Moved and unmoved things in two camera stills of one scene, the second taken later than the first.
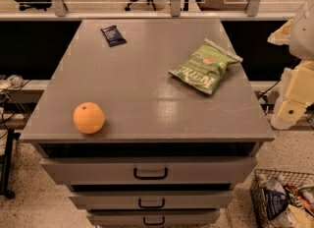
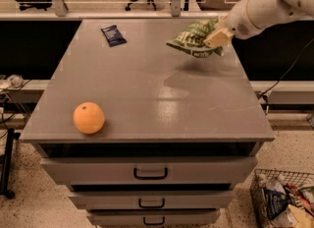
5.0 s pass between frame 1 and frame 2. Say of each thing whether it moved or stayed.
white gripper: moved
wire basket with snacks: stayed
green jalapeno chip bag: moved
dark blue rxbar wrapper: stayed
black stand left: stayed
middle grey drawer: stayed
